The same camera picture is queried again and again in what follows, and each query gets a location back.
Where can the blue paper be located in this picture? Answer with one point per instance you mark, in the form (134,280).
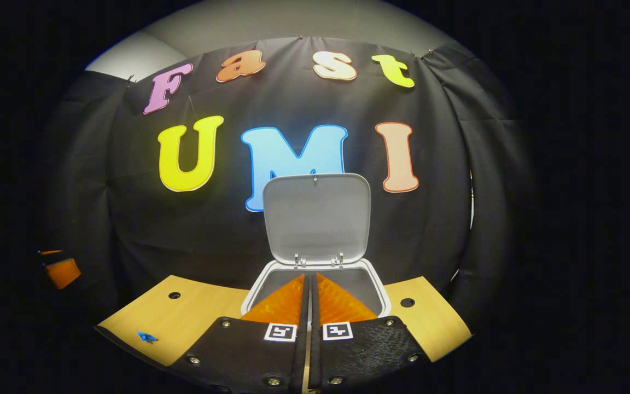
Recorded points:
(147,336)

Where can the white desktop garbage bin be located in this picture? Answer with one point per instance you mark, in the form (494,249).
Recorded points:
(318,219)

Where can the wooden desktop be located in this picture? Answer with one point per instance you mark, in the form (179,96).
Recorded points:
(184,312)

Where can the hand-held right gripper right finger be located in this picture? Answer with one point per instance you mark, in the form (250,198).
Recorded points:
(316,350)

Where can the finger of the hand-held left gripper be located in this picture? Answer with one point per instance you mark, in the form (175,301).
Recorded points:
(50,252)
(63,272)

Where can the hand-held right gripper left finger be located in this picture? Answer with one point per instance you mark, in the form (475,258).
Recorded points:
(299,339)

